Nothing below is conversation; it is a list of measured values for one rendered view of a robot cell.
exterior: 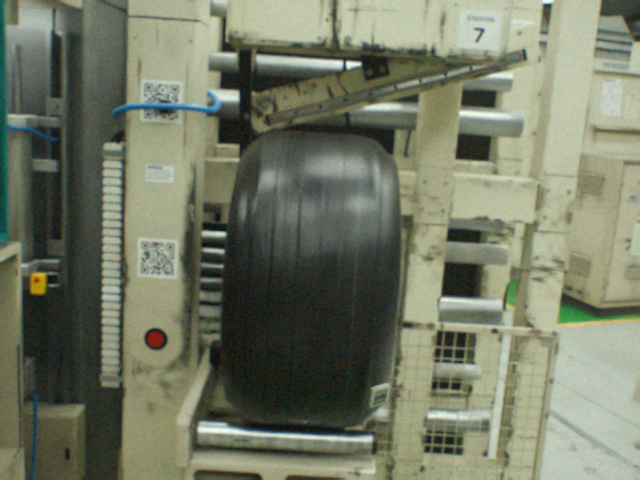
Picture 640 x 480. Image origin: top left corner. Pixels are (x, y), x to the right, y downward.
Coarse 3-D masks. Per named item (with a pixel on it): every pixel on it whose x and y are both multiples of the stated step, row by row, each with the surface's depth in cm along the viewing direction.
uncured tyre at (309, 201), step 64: (256, 192) 120; (320, 192) 120; (384, 192) 122; (256, 256) 116; (320, 256) 116; (384, 256) 118; (256, 320) 116; (320, 320) 116; (384, 320) 118; (256, 384) 121; (320, 384) 121
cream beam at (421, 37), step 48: (240, 0) 151; (288, 0) 151; (336, 0) 152; (384, 0) 151; (432, 0) 151; (480, 0) 151; (288, 48) 159; (336, 48) 153; (384, 48) 153; (432, 48) 153
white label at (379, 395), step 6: (384, 384) 123; (390, 384) 123; (372, 390) 123; (378, 390) 123; (384, 390) 124; (390, 390) 125; (372, 396) 124; (378, 396) 125; (384, 396) 125; (372, 402) 125; (378, 402) 126; (384, 402) 127
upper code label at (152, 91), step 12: (144, 84) 129; (156, 84) 129; (168, 84) 129; (180, 84) 129; (144, 96) 129; (156, 96) 129; (168, 96) 129; (180, 96) 129; (144, 120) 130; (156, 120) 130; (168, 120) 130; (180, 120) 130
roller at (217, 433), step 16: (208, 432) 134; (224, 432) 134; (240, 432) 134; (256, 432) 134; (272, 432) 134; (288, 432) 135; (304, 432) 135; (320, 432) 135; (336, 432) 135; (352, 432) 135; (368, 432) 136; (272, 448) 135; (288, 448) 135; (304, 448) 135; (320, 448) 134; (336, 448) 134; (352, 448) 134; (368, 448) 134
